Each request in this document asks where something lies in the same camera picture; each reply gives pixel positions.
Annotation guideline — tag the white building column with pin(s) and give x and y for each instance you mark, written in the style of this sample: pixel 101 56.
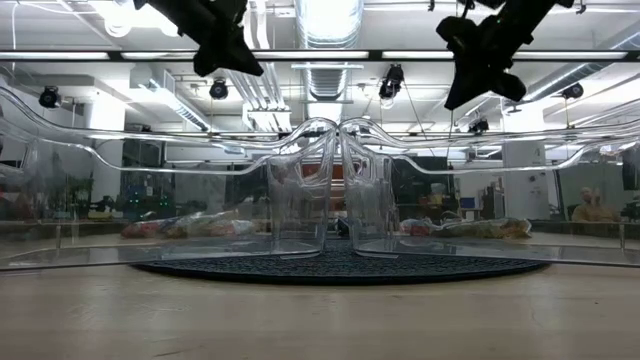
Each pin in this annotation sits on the white building column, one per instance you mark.
pixel 102 150
pixel 525 180

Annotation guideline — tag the black computer monitor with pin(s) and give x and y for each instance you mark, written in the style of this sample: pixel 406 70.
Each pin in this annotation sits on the black computer monitor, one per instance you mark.
pixel 632 170

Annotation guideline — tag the black cabinet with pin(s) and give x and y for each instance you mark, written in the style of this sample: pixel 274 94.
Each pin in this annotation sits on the black cabinet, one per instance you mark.
pixel 425 185

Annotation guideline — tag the clear plastic bin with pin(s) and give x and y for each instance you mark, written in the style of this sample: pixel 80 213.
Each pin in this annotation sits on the clear plastic bin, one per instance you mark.
pixel 150 250
pixel 500 250

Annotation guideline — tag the red cabinet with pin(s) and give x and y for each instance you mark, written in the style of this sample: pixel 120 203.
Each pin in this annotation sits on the red cabinet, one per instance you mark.
pixel 317 171

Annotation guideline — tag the round dark mat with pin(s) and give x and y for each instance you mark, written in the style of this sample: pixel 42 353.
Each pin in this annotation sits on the round dark mat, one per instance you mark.
pixel 340 272

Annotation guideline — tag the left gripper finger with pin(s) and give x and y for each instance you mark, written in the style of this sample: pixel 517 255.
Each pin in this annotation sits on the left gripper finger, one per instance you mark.
pixel 245 57
pixel 207 60

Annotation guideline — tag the blue red-ended granola bar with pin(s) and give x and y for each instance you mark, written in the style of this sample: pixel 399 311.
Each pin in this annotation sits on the blue red-ended granola bar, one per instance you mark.
pixel 200 223
pixel 141 230

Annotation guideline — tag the silver ventilation duct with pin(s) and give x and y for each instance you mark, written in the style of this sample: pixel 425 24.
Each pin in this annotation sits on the silver ventilation duct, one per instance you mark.
pixel 327 30

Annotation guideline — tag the black hanging spotlight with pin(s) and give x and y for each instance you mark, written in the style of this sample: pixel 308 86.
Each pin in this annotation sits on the black hanging spotlight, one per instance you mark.
pixel 50 97
pixel 479 126
pixel 391 82
pixel 572 91
pixel 218 90

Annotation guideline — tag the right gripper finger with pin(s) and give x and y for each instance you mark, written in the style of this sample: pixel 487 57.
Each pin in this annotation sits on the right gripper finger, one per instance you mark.
pixel 510 82
pixel 470 75

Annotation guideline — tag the person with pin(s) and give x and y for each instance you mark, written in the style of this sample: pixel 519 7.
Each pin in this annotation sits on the person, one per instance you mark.
pixel 593 196

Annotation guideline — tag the black beam with light strips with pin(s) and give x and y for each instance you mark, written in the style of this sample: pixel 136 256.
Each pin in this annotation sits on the black beam with light strips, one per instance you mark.
pixel 325 55

